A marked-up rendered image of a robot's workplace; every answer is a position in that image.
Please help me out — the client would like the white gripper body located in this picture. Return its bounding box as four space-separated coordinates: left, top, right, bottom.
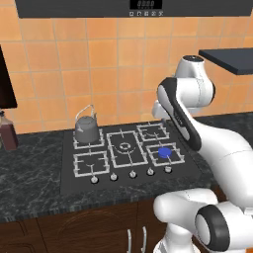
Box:
151 100 171 122

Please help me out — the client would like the blue burner flame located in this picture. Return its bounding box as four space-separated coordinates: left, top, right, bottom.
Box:
157 147 173 158

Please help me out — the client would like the grey metal kettle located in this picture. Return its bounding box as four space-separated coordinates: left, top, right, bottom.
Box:
74 104 101 145

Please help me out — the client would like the black gas hob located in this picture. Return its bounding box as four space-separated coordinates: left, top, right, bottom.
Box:
59 123 212 197

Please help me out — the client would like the narrow brown cupboard door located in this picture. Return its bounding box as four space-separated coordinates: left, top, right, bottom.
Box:
135 197 170 253

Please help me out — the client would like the dark grey range hood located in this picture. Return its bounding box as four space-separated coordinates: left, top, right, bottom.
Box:
14 0 253 20

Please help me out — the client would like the wide brown cupboard door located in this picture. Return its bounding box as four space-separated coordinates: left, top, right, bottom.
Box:
35 202 139 253

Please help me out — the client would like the brown glass bottle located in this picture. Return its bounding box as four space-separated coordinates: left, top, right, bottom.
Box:
0 111 20 152

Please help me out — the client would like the brown drawer front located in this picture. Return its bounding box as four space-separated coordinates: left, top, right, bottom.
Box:
0 218 40 253

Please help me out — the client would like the dark grey wall shelf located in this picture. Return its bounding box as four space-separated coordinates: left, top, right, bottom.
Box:
198 47 253 76

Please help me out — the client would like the silver cupboard door handle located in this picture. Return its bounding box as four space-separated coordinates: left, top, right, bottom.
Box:
126 228 133 253
141 225 148 253

